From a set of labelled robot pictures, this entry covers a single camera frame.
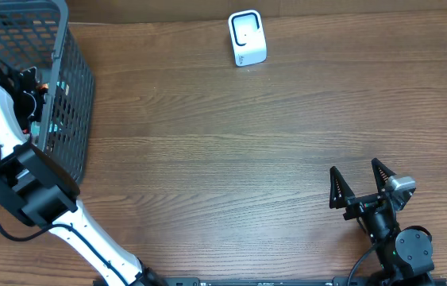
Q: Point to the teal orange snack packet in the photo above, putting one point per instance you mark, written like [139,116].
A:
[58,106]

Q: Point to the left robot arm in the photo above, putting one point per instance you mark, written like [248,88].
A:
[37,196]

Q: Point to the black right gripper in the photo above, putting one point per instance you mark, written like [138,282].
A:
[364,202]

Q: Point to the white barcode scanner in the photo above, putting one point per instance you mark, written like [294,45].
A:
[247,38]

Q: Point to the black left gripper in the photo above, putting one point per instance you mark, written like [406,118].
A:
[29,83]

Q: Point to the grey plastic mesh basket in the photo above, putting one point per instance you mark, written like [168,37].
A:
[36,33]

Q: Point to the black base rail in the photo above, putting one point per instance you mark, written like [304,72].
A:
[336,281]

